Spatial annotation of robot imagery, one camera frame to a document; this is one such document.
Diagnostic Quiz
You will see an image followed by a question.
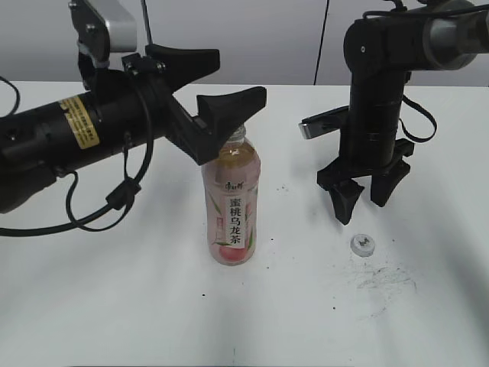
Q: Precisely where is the white bottle cap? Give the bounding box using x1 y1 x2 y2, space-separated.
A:
350 234 375 258

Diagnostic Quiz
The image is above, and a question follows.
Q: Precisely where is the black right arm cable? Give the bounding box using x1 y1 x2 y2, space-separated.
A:
399 93 438 143

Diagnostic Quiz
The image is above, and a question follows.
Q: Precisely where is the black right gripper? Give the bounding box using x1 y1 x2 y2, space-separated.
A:
316 138 414 225

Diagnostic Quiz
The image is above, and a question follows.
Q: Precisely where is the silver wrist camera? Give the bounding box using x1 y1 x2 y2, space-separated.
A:
299 106 349 140
68 0 138 68

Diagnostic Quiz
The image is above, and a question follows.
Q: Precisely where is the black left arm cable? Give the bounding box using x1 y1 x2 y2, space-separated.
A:
0 74 154 237

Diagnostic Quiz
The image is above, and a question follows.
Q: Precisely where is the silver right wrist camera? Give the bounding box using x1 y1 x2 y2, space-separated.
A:
299 106 349 140

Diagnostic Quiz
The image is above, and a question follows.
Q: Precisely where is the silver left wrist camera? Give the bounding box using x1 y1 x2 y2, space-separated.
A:
68 0 138 68

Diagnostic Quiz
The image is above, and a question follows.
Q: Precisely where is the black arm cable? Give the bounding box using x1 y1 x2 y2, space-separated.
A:
399 93 438 143
0 74 154 237

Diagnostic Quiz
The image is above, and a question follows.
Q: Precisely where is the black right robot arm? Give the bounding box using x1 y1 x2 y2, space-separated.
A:
301 1 488 224

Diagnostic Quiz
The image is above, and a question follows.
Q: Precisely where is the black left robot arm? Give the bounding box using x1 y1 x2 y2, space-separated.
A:
1 44 267 213

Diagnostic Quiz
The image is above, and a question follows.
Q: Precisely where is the peach oolong tea bottle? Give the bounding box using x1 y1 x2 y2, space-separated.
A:
202 126 261 266

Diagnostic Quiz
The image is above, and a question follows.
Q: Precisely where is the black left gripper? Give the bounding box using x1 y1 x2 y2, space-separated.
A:
89 44 267 165

